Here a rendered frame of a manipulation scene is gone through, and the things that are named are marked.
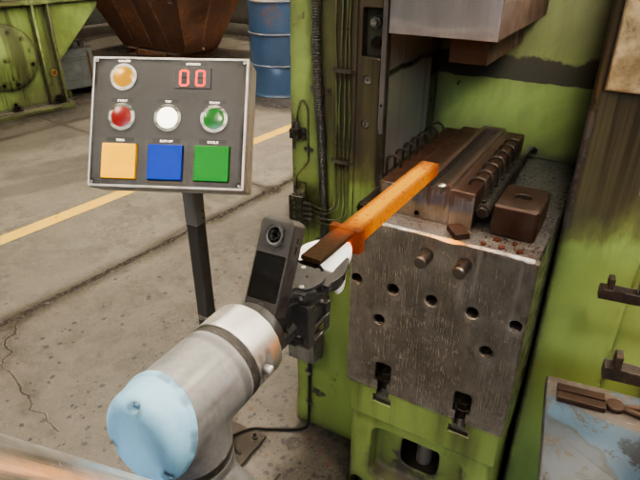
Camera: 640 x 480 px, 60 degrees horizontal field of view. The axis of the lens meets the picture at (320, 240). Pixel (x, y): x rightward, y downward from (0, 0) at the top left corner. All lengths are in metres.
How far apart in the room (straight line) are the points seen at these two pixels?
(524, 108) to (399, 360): 0.71
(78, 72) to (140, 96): 4.99
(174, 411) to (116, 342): 1.91
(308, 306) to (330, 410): 1.23
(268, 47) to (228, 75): 4.40
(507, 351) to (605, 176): 0.39
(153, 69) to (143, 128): 0.13
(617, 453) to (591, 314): 0.34
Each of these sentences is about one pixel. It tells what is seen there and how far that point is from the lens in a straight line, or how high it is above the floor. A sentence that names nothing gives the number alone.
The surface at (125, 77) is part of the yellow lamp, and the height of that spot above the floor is 1.16.
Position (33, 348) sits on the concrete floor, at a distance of 2.51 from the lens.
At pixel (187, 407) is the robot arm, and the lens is 0.52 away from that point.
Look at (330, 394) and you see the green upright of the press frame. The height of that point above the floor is 0.17.
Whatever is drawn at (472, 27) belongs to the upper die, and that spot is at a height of 1.29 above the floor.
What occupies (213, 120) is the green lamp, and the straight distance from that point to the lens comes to 1.22.
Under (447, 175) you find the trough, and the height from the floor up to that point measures 0.99.
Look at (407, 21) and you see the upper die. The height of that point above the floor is 1.29.
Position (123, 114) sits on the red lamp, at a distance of 1.29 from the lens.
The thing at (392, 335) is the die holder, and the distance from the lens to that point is 1.28.
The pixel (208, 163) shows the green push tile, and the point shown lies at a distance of 1.20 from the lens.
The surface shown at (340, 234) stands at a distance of 0.75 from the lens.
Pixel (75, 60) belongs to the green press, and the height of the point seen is 0.34.
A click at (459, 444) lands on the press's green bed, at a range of 1.41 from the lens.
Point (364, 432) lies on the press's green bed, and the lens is 1.54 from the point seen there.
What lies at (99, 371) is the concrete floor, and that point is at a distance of 2.29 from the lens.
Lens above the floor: 1.43
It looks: 29 degrees down
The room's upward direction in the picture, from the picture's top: straight up
